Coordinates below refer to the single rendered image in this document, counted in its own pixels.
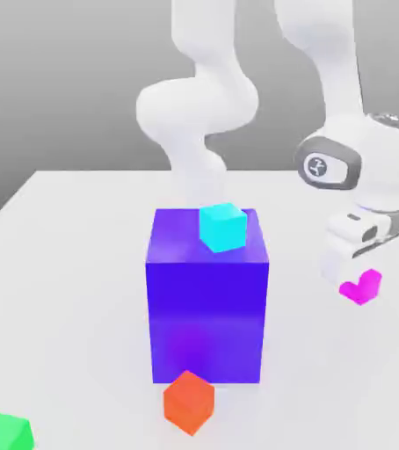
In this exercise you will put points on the small cyan cube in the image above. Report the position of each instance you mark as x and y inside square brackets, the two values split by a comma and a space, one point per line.
[222, 228]

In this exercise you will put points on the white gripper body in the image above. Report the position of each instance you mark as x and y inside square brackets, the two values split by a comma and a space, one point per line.
[338, 262]

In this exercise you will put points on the small magenta cube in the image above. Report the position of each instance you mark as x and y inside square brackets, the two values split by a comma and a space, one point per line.
[362, 292]

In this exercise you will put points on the large purple box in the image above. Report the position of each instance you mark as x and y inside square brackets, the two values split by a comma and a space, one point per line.
[204, 316]

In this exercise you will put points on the small green cube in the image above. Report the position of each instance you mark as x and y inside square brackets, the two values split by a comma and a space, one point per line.
[4, 434]

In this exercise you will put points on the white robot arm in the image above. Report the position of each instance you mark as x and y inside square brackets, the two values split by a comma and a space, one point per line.
[199, 105]

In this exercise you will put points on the small orange cube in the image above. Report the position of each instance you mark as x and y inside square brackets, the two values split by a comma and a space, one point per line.
[189, 404]

